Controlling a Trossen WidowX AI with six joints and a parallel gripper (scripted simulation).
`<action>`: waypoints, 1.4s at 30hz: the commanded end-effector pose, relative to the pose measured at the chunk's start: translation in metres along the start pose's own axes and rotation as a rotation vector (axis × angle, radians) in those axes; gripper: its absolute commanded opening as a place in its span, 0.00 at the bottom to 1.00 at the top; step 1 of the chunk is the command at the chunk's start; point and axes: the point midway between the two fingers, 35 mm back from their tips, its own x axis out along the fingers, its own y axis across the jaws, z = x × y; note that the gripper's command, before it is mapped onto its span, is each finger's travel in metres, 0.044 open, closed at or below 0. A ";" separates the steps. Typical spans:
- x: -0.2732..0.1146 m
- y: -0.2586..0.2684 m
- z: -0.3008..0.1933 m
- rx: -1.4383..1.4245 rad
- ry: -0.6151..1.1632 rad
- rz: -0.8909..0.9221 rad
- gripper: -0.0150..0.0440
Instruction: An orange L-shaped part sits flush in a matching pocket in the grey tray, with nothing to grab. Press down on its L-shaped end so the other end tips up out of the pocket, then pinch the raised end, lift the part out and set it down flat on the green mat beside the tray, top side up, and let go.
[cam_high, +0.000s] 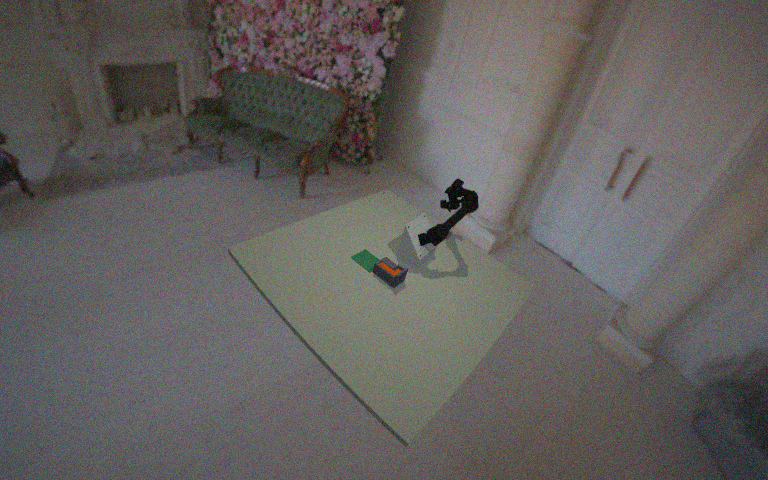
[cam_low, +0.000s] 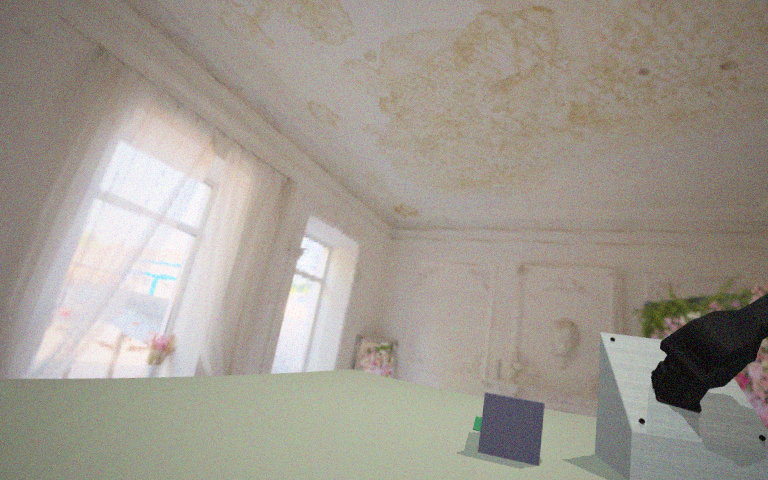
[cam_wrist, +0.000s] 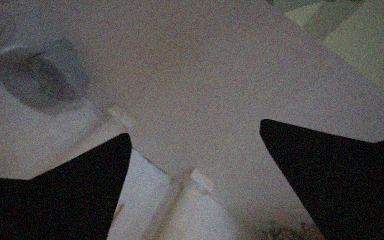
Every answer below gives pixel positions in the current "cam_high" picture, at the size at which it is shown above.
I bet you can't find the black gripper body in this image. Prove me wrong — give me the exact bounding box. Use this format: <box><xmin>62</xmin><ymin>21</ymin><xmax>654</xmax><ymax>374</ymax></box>
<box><xmin>440</xmin><ymin>195</ymin><xmax>466</xmax><ymax>208</ymax></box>

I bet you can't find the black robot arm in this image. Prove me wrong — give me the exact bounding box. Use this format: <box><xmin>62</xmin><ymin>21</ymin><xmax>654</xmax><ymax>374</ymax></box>
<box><xmin>418</xmin><ymin>179</ymin><xmax>478</xmax><ymax>246</ymax></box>

